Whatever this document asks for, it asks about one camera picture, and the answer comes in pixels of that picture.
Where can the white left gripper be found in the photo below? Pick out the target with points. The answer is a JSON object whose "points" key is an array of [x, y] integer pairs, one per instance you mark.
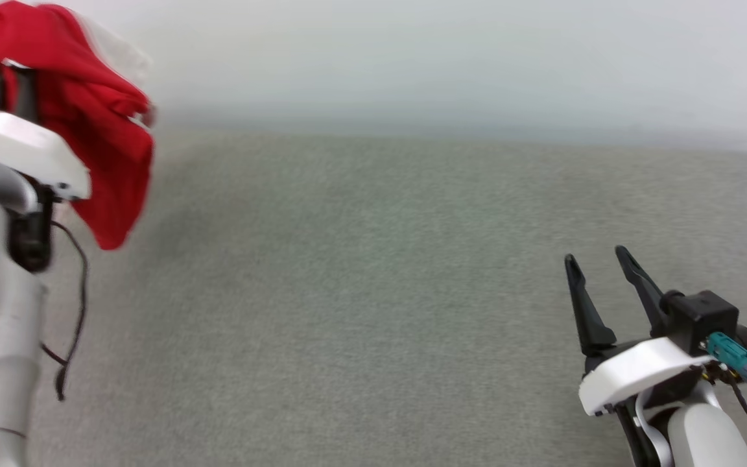
{"points": [[17, 146]]}

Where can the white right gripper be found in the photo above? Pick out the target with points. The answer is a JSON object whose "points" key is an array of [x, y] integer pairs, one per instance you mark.
{"points": [[639, 373]]}

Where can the red basketball jersey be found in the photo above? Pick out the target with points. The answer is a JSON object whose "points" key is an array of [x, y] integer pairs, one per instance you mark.
{"points": [[88, 117]]}

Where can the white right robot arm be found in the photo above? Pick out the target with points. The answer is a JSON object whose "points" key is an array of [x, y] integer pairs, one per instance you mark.
{"points": [[704, 434]]}

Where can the grey fabric sofa seat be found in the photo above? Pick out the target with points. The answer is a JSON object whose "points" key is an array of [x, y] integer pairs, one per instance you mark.
{"points": [[347, 292]]}

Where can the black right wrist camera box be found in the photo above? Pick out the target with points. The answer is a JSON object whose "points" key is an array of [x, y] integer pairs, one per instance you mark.
{"points": [[704, 318]]}

